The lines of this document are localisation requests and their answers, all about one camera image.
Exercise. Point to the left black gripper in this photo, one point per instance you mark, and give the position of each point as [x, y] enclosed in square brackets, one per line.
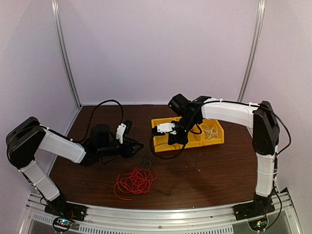
[128, 146]

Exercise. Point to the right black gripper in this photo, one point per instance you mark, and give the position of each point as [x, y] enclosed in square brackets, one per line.
[184, 140]

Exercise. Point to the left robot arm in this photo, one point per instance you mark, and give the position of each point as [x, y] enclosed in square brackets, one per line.
[30, 136]

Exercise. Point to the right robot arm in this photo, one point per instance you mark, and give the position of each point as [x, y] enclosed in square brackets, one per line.
[258, 117]

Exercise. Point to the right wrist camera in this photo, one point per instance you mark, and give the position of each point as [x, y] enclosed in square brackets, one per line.
[164, 128]

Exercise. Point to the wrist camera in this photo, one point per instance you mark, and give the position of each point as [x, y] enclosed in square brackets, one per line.
[164, 128]
[122, 130]

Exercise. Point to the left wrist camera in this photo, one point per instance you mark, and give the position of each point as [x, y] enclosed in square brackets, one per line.
[122, 130]

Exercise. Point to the front aluminium rail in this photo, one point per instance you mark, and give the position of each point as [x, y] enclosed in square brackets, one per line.
[210, 220]

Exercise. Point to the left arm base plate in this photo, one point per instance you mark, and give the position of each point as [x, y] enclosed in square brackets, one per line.
[72, 212]

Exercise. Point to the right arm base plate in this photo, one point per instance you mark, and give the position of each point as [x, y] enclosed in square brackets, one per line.
[251, 210]

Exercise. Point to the right aluminium frame post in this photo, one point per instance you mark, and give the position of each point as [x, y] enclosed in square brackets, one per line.
[260, 15]

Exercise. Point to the aluminium frame post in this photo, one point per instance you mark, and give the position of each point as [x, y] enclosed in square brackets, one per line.
[63, 52]
[260, 15]

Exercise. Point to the left aluminium frame post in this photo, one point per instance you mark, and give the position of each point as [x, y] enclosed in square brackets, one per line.
[63, 52]

